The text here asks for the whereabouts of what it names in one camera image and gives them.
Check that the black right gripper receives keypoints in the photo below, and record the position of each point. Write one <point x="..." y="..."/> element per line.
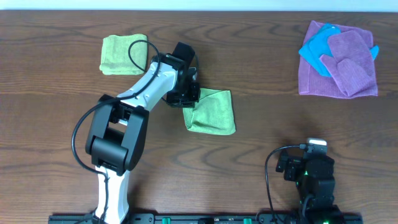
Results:
<point x="282" y="163"/>

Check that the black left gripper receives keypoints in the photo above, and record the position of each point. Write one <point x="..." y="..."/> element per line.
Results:
<point x="182" y="99"/>

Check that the green cloth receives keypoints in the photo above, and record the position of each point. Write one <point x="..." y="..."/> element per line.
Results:
<point x="213" y="114"/>
<point x="118" y="59"/>

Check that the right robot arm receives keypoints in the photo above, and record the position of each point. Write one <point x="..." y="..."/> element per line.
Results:
<point x="314" y="180"/>

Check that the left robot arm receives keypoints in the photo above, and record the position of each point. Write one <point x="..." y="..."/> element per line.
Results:
<point x="119" y="127"/>

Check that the folded green cloth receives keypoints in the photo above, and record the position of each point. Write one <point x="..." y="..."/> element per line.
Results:
<point x="118" y="59"/>

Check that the large purple cloth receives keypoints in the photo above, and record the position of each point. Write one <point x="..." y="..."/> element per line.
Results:
<point x="311" y="83"/>

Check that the small purple cloth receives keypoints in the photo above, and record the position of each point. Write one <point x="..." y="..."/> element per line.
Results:
<point x="351" y="65"/>

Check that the blue cloth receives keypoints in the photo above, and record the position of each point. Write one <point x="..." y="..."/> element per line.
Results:
<point x="317" y="44"/>

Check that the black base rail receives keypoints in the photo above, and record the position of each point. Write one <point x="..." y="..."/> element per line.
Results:
<point x="149" y="218"/>

